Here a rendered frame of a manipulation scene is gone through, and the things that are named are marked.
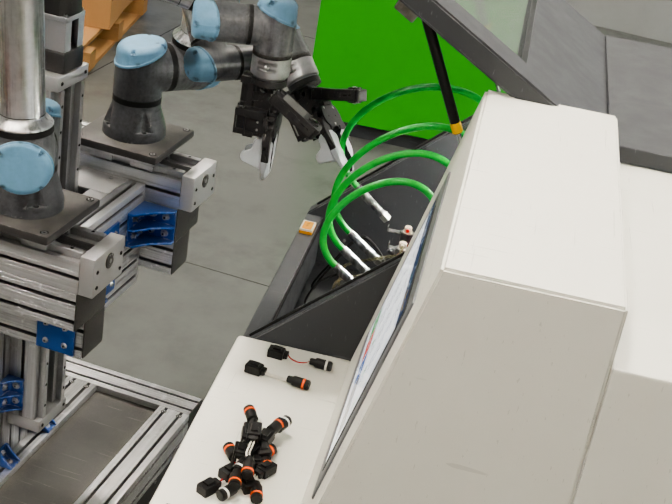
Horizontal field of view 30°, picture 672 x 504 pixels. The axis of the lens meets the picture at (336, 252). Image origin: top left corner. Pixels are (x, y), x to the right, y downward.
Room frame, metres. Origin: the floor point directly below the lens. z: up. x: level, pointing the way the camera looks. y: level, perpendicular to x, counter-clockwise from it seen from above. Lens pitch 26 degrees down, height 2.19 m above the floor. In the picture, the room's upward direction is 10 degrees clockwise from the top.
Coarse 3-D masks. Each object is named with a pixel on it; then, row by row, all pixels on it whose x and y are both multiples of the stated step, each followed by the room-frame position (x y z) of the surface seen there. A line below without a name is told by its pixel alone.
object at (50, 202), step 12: (0, 192) 2.26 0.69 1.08; (36, 192) 2.26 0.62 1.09; (48, 192) 2.28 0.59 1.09; (60, 192) 2.31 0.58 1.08; (0, 204) 2.25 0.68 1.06; (12, 204) 2.24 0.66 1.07; (24, 204) 2.24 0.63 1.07; (36, 204) 2.26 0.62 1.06; (48, 204) 2.27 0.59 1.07; (60, 204) 2.30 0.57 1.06; (12, 216) 2.24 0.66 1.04; (24, 216) 2.24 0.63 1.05; (36, 216) 2.25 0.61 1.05; (48, 216) 2.27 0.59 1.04
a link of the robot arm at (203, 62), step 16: (192, 48) 2.51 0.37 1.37; (208, 48) 2.52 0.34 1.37; (224, 48) 2.53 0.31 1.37; (192, 64) 2.49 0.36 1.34; (208, 64) 2.49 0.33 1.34; (224, 64) 2.51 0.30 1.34; (240, 64) 2.53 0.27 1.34; (192, 80) 2.50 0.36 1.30; (208, 80) 2.50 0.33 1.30; (224, 80) 2.53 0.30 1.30
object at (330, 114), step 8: (304, 80) 2.48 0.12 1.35; (312, 80) 2.48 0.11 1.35; (320, 80) 2.50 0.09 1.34; (288, 88) 2.50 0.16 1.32; (296, 88) 2.48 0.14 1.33; (304, 88) 2.49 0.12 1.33; (296, 96) 2.49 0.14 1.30; (304, 96) 2.49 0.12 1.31; (304, 104) 2.48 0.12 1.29; (312, 104) 2.47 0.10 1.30; (320, 104) 2.46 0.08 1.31; (328, 104) 2.48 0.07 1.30; (312, 112) 2.45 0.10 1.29; (320, 112) 2.44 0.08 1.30; (328, 112) 2.46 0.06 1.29; (336, 112) 2.49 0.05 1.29; (328, 120) 2.44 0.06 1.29; (336, 120) 2.47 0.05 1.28; (296, 128) 2.46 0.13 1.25; (336, 128) 2.46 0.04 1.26; (296, 136) 2.44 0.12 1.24; (304, 136) 2.44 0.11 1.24
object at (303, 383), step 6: (252, 360) 1.92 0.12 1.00; (246, 366) 1.91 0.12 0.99; (252, 366) 1.90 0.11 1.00; (258, 366) 1.91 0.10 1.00; (246, 372) 1.91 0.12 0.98; (252, 372) 1.90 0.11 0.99; (258, 372) 1.90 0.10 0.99; (264, 372) 1.90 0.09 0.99; (282, 378) 1.90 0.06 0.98; (288, 378) 1.89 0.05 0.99; (294, 378) 1.89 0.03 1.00; (300, 378) 1.89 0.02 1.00; (294, 384) 1.88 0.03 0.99; (300, 384) 1.88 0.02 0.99; (306, 384) 1.88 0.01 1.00
